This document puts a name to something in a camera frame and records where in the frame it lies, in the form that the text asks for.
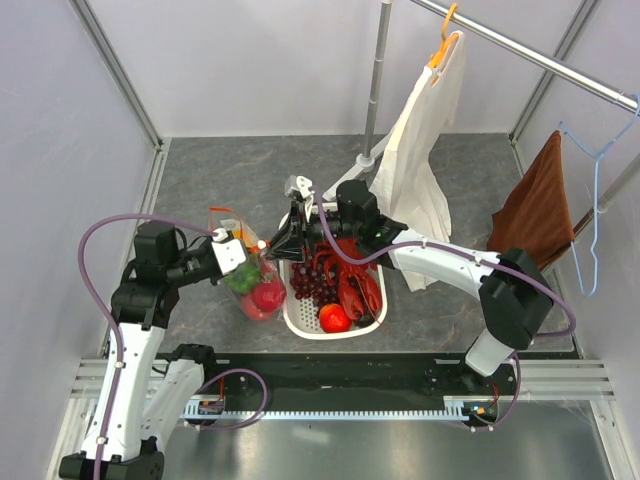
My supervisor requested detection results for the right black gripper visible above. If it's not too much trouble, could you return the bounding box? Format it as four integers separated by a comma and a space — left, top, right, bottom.
266, 201, 360, 264

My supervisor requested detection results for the green bell pepper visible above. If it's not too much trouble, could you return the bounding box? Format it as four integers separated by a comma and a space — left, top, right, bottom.
223, 262, 262, 295

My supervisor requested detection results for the yellow green mango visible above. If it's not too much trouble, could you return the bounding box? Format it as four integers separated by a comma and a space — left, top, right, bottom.
234, 223, 259, 249

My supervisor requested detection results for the clear zip top bag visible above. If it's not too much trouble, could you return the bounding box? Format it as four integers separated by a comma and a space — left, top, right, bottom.
209, 206, 286, 322

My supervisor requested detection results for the red apple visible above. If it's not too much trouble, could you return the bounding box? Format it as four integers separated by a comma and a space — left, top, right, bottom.
241, 277, 286, 321

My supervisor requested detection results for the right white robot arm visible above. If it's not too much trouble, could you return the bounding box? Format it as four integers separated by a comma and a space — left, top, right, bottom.
266, 176, 557, 394

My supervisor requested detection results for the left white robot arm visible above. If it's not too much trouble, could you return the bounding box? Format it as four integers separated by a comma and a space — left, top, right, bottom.
59, 215, 247, 479

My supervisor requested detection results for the dark grape bunch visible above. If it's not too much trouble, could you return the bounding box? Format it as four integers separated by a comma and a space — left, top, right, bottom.
289, 262, 339, 309

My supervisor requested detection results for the red crayfish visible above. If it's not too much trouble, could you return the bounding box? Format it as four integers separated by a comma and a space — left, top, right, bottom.
311, 242, 383, 333

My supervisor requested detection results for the white plastic basket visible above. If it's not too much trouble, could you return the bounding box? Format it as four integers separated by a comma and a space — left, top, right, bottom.
279, 210, 388, 340

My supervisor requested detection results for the red tomato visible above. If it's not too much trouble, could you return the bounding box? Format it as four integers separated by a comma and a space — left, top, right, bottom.
318, 304, 352, 334

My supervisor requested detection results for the metal clothes rack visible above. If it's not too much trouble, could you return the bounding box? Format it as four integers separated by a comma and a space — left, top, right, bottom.
322, 0, 640, 226

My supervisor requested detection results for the white hanging shirt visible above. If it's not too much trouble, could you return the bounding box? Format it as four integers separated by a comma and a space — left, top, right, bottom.
369, 30, 467, 293

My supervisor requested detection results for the brown hanging towel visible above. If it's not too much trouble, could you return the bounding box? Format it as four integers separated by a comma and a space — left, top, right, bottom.
487, 131, 575, 270

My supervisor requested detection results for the orange clothes hanger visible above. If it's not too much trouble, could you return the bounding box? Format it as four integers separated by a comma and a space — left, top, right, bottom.
427, 2, 458, 70

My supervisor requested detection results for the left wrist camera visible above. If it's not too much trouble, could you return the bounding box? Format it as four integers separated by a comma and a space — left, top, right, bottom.
212, 228, 248, 275

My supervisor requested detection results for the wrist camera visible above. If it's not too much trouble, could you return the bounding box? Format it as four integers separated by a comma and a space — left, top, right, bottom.
212, 228, 248, 275
284, 175, 313, 202

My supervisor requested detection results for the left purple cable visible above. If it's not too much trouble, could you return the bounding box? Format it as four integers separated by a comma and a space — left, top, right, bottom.
78, 213, 269, 480

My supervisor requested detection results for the purple cable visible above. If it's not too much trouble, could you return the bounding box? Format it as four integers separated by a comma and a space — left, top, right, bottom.
78, 213, 269, 480
310, 187, 577, 434

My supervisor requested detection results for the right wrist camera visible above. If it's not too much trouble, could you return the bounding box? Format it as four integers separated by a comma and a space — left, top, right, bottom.
284, 175, 313, 202

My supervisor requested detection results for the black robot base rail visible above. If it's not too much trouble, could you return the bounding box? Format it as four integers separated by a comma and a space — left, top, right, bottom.
154, 349, 521, 414

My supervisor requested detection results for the white slotted cable duct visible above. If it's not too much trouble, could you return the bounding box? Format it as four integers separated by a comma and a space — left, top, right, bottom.
180, 397, 469, 422

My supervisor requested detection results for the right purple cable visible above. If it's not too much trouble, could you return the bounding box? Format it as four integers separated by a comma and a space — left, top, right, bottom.
310, 187, 577, 434

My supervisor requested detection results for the blue wire hanger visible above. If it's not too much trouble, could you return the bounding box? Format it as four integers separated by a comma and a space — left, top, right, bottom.
558, 93, 639, 298

